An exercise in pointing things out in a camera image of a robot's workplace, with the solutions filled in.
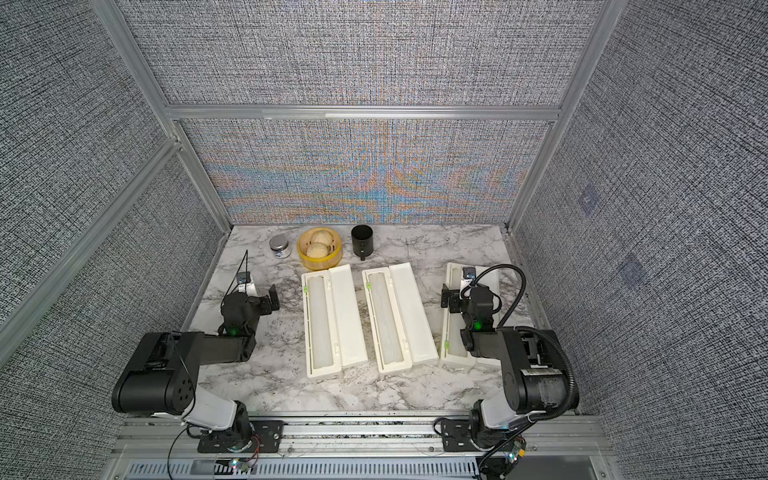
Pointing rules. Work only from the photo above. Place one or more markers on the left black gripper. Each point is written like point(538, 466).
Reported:
point(263, 302)

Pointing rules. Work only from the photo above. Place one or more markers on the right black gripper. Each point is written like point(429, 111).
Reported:
point(454, 297)

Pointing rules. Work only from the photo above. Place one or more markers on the white wrap dispenser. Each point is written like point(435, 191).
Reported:
point(459, 362)
point(347, 338)
point(413, 328)

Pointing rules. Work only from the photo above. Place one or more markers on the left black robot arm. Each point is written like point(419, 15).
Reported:
point(161, 376)

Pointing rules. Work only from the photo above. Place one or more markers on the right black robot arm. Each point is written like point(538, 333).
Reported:
point(537, 381)

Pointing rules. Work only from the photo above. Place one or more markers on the small silver lidded jar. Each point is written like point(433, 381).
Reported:
point(280, 246)

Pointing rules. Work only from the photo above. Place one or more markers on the yellow bowl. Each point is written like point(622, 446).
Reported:
point(332, 260)

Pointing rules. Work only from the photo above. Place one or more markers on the black cup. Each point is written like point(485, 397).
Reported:
point(362, 241)

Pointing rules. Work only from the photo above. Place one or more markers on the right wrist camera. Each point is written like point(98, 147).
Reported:
point(468, 276)

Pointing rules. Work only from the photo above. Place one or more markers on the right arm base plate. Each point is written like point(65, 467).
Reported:
point(459, 435)

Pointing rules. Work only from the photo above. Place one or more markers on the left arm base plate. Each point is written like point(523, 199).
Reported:
point(261, 436)

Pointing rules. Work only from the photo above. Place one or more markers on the aluminium front rail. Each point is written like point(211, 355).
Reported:
point(364, 445)

